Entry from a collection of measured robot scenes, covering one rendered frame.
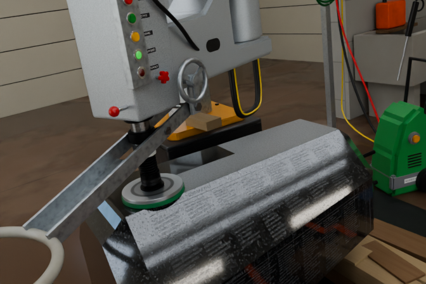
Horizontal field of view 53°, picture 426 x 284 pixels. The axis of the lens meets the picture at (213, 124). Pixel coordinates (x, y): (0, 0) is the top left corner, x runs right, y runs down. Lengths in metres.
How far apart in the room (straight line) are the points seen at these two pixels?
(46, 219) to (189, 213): 0.45
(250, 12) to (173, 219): 0.89
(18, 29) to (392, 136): 5.99
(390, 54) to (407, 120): 1.41
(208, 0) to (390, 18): 3.27
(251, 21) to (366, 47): 2.71
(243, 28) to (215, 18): 0.24
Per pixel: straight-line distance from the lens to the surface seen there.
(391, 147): 3.01
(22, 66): 7.55
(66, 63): 7.72
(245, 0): 1.80
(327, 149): 1.83
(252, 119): 2.45
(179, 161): 1.76
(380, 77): 4.40
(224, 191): 1.53
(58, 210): 1.35
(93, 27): 1.32
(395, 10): 4.73
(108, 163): 1.43
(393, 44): 4.26
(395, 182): 3.06
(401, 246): 2.49
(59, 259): 1.12
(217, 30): 1.59
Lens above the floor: 1.47
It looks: 17 degrees down
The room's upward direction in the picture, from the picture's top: 8 degrees counter-clockwise
